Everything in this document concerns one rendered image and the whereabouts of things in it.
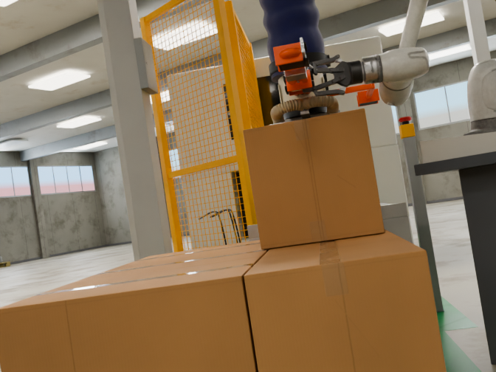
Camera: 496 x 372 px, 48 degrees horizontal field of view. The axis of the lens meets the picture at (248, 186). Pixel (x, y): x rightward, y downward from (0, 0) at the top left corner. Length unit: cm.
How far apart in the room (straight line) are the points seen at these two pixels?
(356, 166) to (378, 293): 65
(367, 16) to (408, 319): 962
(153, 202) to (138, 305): 203
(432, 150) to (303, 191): 54
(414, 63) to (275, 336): 101
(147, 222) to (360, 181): 178
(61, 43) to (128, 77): 634
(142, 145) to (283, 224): 167
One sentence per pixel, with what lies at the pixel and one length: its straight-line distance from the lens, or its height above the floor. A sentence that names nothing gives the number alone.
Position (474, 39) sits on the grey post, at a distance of 566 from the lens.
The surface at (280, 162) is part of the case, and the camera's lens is 182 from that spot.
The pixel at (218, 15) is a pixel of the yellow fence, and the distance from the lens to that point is 347.
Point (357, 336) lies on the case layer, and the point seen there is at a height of 38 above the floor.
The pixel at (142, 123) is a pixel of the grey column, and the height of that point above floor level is 127.
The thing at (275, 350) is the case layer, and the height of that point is 37.
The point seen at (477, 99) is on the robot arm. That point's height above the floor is 95.
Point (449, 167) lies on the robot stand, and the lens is 205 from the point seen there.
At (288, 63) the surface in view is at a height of 105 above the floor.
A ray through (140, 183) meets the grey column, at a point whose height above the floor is 93.
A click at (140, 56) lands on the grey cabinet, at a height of 166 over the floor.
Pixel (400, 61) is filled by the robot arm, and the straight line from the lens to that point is 186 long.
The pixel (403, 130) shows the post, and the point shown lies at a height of 97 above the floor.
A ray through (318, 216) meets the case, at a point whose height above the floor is 63.
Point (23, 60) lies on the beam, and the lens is 1039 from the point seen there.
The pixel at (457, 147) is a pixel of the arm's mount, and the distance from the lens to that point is 210.
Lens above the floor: 69
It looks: 2 degrees up
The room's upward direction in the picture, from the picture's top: 9 degrees counter-clockwise
